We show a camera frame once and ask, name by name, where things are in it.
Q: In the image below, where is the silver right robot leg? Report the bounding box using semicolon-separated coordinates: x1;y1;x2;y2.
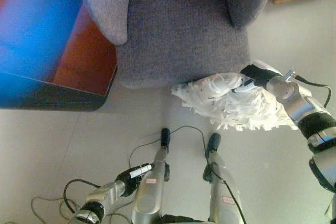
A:
203;152;249;224

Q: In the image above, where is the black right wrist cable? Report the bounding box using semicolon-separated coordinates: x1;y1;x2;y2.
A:
285;69;332;108

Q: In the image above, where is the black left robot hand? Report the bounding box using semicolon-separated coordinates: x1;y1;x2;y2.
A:
114;163;155;197

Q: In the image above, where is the silver robot leg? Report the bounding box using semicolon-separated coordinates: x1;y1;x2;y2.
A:
130;147;170;224
203;152;249;224

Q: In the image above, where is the grey fabric armchair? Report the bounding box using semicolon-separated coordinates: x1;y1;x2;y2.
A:
73;0;279;90

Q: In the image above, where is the white shaggy pillow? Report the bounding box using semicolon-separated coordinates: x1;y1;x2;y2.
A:
171;71;313;132

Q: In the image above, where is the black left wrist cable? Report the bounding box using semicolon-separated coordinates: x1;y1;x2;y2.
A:
63;179;102;215

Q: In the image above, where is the grey floor cable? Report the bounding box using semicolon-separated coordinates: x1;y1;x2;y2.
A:
30;196;79;224

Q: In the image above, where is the black left robot foot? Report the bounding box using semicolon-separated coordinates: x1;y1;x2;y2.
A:
160;127;171;148

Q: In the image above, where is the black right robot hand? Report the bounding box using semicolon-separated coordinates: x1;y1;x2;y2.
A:
232;60;286;95

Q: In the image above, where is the black right robot foot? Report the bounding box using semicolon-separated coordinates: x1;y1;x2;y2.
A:
206;133;222;157

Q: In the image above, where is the black robot foot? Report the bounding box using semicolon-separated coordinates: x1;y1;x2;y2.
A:
206;133;222;157
160;127;171;148

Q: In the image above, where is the silver left robot leg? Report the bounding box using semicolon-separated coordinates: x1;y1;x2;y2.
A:
130;147;170;224

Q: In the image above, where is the brown platform with black edge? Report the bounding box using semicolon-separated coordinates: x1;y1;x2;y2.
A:
0;3;118;112

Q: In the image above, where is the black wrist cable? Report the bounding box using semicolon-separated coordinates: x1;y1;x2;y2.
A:
285;69;332;108
63;179;102;215

